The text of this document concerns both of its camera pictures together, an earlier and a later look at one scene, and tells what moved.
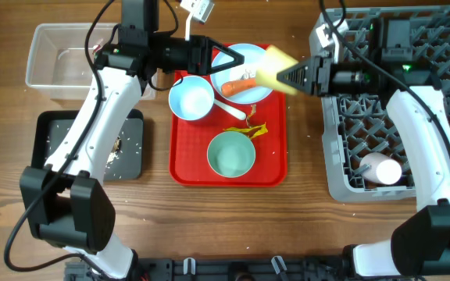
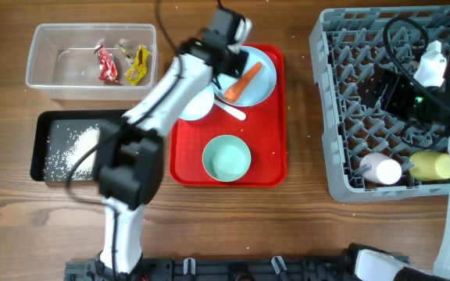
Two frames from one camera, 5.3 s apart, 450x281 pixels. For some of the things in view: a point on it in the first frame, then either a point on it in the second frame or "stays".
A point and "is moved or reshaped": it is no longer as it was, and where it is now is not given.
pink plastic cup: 383,170 stays
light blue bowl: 192,98 stays
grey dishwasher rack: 354,128 stays
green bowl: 231,154 is moved or reshaped
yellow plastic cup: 276,61 is moved or reshaped
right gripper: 319,71 to 398,84
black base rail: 223,269 stays
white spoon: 238,114 stays
